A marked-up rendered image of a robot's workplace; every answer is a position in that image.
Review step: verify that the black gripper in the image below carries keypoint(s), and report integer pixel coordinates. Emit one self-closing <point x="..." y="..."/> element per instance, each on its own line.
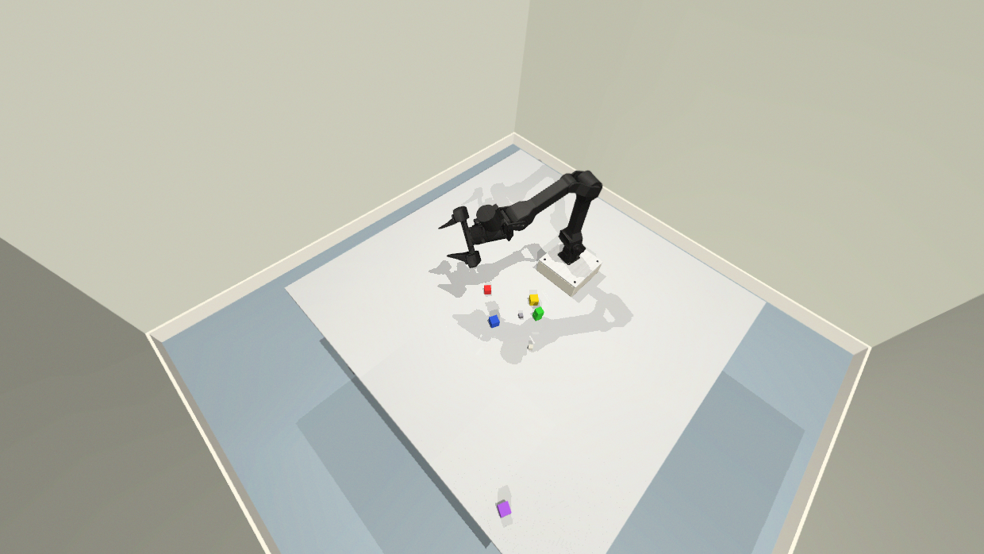
<point x="473" y="235"/>

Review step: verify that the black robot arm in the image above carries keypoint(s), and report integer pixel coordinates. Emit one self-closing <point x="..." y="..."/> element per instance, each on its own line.
<point x="500" y="222"/>

